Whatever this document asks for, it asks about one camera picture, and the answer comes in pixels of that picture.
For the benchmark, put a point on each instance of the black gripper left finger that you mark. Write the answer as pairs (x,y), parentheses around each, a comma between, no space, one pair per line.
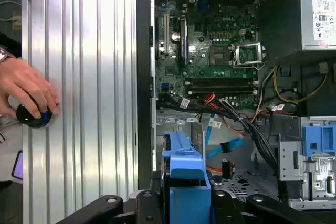
(110,204)

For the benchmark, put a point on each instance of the black graphics card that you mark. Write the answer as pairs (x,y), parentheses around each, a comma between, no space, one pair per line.
(183,40)

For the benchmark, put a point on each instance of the perforated metal disk bay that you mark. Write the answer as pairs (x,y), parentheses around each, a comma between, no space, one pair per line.
(252,182)

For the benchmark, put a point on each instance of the purple phone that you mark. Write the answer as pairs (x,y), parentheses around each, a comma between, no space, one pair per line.
(18,166)

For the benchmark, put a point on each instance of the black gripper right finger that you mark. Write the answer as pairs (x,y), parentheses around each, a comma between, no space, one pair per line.
(262,203)

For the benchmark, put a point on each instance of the white expansion slot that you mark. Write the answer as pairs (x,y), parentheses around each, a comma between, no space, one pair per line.
(166,32)

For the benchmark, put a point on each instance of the metal optical drive cage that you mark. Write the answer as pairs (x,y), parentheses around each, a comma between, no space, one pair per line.
(288,161)

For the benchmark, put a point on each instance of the blue drive latch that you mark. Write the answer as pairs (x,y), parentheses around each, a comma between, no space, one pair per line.
(315,140)

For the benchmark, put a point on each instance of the person's hand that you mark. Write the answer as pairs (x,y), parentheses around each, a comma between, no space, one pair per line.
(23,82)

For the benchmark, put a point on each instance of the black PC case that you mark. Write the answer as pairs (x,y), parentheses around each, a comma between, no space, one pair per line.
(144,77)

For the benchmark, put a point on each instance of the wrist watch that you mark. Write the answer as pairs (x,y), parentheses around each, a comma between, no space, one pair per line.
(5,54)

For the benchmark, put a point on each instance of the metal locking lever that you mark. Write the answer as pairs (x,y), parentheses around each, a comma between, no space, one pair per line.
(252,63)

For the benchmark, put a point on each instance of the CPU socket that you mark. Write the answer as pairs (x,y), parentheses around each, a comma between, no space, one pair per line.
(219,54)

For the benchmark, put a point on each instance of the green motherboard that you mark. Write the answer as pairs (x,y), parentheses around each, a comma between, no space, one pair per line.
(207,24)

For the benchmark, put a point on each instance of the hard disk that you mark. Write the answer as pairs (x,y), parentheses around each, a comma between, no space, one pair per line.
(186,171)

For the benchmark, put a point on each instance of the black RAM slot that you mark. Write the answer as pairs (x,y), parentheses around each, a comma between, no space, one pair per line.
(220,89)
(220,83)
(220,79)
(220,93)

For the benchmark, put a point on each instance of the metal socket cover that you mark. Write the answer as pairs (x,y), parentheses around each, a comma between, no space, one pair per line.
(248,45)

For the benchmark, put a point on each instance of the grey power supply unit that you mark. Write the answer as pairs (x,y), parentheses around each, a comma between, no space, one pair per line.
(283,11)

